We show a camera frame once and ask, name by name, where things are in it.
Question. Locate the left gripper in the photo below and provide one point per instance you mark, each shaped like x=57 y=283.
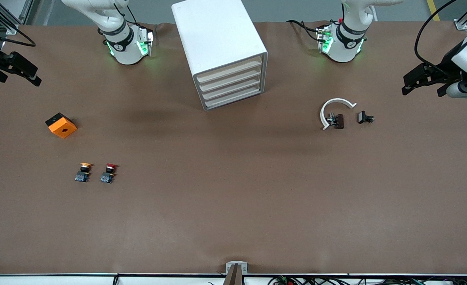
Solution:
x=444 y=66

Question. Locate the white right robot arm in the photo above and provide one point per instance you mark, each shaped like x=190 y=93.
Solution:
x=126 y=51

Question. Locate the yellow push button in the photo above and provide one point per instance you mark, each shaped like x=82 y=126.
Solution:
x=83 y=174

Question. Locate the red push button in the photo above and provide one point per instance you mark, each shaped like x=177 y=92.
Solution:
x=108 y=175

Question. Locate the orange box with hole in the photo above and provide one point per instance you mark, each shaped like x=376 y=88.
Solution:
x=62 y=126

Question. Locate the black small component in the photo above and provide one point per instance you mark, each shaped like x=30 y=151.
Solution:
x=362 y=117

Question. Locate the white curved plastic piece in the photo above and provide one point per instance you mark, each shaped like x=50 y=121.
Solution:
x=338 y=101

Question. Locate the brown table cover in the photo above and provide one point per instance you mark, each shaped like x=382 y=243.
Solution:
x=233 y=198

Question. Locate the brown upright bar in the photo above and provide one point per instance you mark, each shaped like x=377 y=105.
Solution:
x=233 y=277

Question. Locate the white table edge rail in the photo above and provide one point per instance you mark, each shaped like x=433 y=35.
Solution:
x=59 y=280

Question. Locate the grey metal mounting bracket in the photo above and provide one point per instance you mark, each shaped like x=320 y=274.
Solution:
x=236 y=264

